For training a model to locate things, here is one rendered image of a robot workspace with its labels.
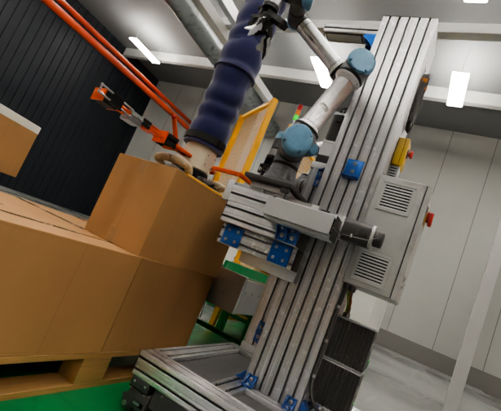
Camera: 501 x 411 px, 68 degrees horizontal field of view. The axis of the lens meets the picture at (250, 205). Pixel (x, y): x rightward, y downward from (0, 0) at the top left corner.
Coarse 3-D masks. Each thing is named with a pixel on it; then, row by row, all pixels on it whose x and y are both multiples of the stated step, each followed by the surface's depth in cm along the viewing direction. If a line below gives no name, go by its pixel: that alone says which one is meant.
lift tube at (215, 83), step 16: (224, 64) 195; (224, 80) 194; (240, 80) 195; (208, 96) 194; (224, 96) 191; (240, 96) 196; (208, 112) 191; (224, 112) 191; (192, 128) 191; (208, 128) 189; (224, 128) 193; (208, 144) 188
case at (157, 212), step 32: (128, 160) 176; (128, 192) 168; (160, 192) 159; (192, 192) 170; (96, 224) 172; (128, 224) 162; (160, 224) 159; (192, 224) 176; (160, 256) 164; (192, 256) 181; (224, 256) 204
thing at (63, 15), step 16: (48, 0) 816; (64, 16) 856; (80, 16) 919; (80, 32) 899; (96, 32) 968; (96, 48) 951; (112, 48) 1019; (128, 64) 1081; (144, 80) 1148; (160, 96) 1227; (176, 112) 1316
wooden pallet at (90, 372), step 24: (0, 360) 113; (24, 360) 120; (48, 360) 128; (72, 360) 143; (96, 360) 147; (0, 384) 122; (24, 384) 127; (48, 384) 133; (72, 384) 140; (96, 384) 150
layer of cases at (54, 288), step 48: (0, 192) 186; (0, 240) 104; (48, 240) 116; (96, 240) 149; (0, 288) 107; (48, 288) 120; (96, 288) 137; (144, 288) 159; (192, 288) 189; (0, 336) 111; (48, 336) 125; (96, 336) 144; (144, 336) 168
